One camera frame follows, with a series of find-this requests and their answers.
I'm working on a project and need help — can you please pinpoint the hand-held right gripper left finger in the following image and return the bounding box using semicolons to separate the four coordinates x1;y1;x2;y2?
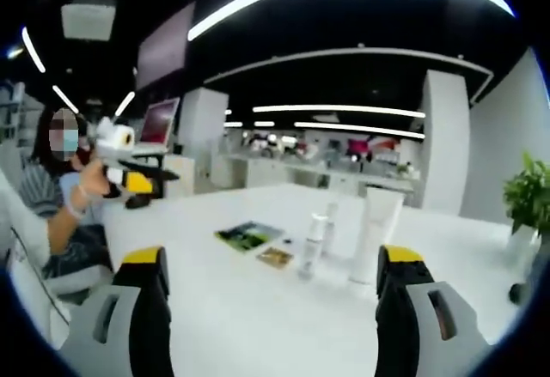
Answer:
59;246;174;377

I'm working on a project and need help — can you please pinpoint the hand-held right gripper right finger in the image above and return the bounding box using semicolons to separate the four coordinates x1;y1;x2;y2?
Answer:
373;244;491;377

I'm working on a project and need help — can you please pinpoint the white skincare tube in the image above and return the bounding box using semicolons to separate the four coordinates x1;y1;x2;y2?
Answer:
347;186;406;287

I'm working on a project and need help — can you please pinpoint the skincare bottle with black band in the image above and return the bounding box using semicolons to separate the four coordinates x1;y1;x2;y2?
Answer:
300;212;331;280

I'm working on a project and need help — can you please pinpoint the clear-capped skincare bottle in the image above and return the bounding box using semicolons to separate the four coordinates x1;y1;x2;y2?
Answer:
325;202;341;258

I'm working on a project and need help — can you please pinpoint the green skincare sachet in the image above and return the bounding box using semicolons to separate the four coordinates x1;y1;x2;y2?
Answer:
213;221;285;254

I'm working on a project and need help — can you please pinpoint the gold skincare sachet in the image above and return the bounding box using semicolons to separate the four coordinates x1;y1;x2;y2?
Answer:
255;246;296;271

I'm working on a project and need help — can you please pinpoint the person's left hand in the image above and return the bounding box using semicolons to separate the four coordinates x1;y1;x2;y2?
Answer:
78;160;113;202

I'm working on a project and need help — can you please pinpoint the monitor with red screen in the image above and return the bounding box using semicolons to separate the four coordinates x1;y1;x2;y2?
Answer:
139;96;181;149

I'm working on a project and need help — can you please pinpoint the pale wristband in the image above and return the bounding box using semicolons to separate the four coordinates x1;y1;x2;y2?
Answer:
68;182;89;220

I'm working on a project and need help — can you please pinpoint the ceiling hung display panel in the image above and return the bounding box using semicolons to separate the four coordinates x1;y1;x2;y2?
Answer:
136;1;197;91

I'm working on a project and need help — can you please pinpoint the white background workbench row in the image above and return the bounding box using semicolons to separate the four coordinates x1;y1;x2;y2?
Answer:
214;149;416;206

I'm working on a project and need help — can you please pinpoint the ceiling air vent unit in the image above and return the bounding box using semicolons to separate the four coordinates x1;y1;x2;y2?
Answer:
60;0;118;43

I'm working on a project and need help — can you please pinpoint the black figurine on stand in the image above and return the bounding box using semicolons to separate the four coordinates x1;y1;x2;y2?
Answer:
509;239;547;307

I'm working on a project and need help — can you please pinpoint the long curved ceiling light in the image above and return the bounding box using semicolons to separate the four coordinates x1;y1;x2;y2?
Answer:
187;0;516;42

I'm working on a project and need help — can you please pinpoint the potted green plant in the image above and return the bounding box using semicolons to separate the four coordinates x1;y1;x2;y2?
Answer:
502;151;550;262

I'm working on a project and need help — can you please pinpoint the straight ceiling light strip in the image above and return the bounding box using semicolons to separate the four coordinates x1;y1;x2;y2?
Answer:
252;104;426;119
294;121;426;140

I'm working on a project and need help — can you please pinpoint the black cable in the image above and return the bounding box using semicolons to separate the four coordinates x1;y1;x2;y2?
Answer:
8;225;72;323

